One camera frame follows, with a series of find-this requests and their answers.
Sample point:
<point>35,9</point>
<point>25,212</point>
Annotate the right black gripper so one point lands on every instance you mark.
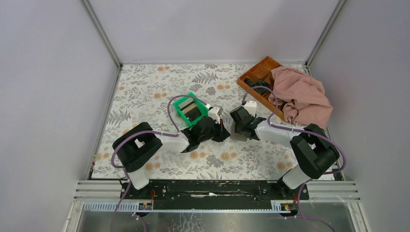
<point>241,120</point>

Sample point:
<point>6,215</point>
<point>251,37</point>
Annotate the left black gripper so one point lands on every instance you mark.
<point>211,128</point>

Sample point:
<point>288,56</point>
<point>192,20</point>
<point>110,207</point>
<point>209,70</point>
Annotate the grey leather card holder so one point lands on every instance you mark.
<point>238,137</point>

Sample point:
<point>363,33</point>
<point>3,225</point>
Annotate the green plastic bin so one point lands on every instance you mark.
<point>202,107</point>

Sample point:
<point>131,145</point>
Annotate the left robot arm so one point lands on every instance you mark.
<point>135,148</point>

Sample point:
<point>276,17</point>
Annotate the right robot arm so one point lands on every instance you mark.
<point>314,152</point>

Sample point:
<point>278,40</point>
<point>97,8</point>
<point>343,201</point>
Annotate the black VIP card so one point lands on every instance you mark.
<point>193,114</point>

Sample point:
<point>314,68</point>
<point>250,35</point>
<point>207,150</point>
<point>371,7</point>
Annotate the card stack in bin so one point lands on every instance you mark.
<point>187,105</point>

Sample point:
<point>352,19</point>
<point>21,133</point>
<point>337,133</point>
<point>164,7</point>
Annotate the dark green patterned cloth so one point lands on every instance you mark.
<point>260,84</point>

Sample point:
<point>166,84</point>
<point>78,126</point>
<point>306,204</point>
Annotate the orange compartment tray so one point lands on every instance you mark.
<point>260,73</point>

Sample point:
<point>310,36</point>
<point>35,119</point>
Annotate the pink cloth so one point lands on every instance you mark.
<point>301,97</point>

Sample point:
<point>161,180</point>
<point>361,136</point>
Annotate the floral table mat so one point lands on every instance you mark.
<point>142,95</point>

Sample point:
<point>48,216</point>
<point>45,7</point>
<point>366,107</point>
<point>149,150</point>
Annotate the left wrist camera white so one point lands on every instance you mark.
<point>215,112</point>

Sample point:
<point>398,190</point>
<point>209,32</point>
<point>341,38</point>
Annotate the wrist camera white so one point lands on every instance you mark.
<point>251,107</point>
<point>215,112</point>

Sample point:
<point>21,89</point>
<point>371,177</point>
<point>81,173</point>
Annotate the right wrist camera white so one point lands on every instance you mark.
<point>251,107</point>

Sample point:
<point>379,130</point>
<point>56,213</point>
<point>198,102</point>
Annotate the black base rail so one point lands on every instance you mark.
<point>213,195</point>

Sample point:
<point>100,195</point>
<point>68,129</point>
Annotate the aluminium frame post left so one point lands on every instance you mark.
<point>101,32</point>

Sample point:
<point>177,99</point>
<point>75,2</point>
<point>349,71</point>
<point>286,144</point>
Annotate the aluminium frame post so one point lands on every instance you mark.
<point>101,32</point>
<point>333,17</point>

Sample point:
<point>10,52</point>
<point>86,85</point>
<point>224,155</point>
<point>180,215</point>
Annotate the aluminium frame post right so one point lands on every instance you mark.
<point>333,17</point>

